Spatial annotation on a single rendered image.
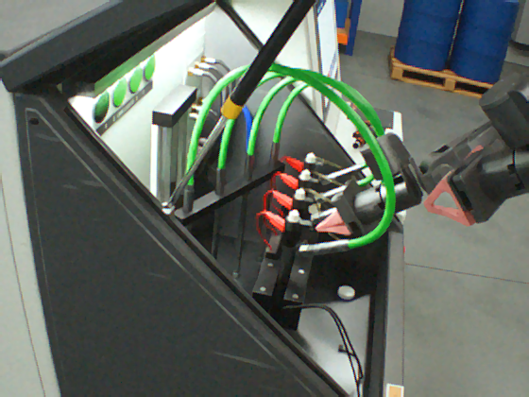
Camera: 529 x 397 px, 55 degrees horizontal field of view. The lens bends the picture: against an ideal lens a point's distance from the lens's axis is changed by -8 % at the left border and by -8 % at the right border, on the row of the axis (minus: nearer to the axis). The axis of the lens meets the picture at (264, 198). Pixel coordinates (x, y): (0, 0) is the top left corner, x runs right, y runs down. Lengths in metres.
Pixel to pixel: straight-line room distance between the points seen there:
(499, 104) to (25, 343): 0.76
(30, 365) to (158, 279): 0.36
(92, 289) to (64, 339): 0.14
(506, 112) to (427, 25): 5.07
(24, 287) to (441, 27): 5.19
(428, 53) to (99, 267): 5.18
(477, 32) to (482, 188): 5.12
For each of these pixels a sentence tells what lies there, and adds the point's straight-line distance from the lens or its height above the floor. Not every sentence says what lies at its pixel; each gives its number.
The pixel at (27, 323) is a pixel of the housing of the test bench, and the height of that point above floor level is 1.06.
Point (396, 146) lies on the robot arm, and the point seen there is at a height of 1.32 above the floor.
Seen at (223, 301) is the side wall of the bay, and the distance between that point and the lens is 0.69.
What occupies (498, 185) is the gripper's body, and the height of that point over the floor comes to 1.42.
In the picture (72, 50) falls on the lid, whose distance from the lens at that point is 0.58.
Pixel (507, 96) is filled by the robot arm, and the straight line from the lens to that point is 0.58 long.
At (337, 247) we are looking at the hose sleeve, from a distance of 0.88.
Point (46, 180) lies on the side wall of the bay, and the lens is 0.69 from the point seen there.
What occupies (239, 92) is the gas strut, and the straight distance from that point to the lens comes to 0.57.
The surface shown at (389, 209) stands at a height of 1.28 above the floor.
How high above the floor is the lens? 1.69
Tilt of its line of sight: 32 degrees down
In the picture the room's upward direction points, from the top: 8 degrees clockwise
